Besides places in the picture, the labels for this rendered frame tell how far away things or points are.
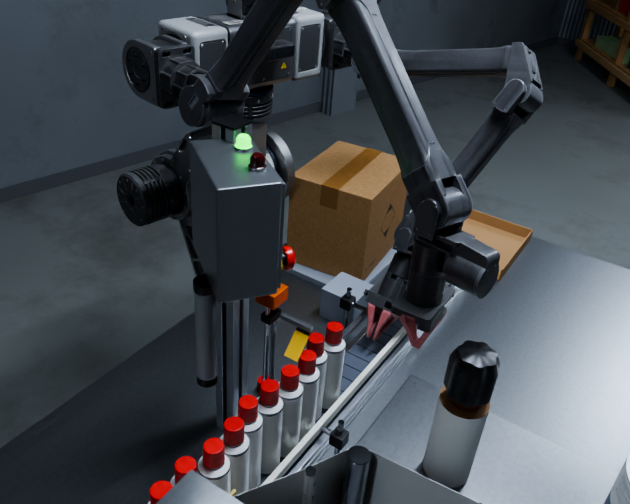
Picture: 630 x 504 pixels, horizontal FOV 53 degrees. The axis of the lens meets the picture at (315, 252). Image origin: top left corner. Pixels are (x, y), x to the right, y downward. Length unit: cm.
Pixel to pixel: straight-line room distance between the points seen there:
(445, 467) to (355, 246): 70
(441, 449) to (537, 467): 24
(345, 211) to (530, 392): 63
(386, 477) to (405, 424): 30
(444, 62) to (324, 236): 57
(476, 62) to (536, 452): 81
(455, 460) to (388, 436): 17
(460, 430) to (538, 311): 77
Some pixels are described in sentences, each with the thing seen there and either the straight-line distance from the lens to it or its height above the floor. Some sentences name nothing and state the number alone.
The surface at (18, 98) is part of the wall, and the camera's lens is 396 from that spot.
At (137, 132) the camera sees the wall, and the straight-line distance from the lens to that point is 438.
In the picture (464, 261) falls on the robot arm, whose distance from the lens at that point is 91.
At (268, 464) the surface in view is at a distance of 122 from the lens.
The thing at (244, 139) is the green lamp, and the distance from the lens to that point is 95.
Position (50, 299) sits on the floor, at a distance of 321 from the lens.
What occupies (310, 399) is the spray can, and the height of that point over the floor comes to 100.
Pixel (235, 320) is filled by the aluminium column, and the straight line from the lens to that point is 116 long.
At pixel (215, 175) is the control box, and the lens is 88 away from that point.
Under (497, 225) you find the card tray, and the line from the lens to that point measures 220.
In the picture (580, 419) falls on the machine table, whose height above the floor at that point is 83.
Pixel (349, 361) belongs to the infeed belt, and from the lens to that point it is 147.
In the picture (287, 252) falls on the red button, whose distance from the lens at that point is 96.
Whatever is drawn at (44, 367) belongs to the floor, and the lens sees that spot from 285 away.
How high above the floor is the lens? 186
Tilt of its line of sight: 32 degrees down
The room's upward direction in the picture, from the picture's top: 5 degrees clockwise
